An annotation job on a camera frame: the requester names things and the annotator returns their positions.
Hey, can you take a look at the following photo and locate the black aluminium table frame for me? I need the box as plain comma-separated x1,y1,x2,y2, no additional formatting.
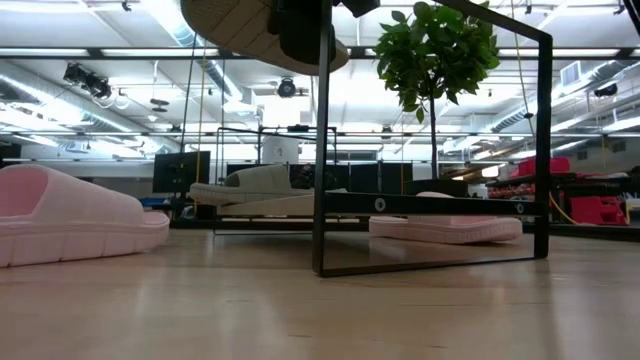
169,217,640,244

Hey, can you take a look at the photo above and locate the white box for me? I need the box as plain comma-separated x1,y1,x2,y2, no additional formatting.
261,135,301,165

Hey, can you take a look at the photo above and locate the round black spotlight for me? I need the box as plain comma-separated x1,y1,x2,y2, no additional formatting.
276,77,298,99

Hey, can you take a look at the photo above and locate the black stage spotlight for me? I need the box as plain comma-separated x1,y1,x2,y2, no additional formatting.
62,62,114,100

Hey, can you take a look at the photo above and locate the red storage bin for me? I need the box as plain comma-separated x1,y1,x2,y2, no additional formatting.
509,157,571,179

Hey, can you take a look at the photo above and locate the wooden shelf with black frame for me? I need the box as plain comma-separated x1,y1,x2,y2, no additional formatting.
213,0,554,279

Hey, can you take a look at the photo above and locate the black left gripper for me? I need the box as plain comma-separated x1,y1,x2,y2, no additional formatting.
269,0,381,66

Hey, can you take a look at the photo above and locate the black computer monitor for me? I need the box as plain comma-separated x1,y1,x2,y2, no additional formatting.
152,151,212,195

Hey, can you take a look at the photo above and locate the grey foam slide sandal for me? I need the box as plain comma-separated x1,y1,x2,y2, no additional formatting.
179,0,350,77
188,163,349,207

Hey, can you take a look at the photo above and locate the green leafy plant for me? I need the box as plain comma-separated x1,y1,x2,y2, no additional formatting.
373,0,501,180

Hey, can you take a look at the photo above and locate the pink foam slide sandal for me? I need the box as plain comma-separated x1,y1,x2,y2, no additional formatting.
368,191,524,245
0,163,171,269

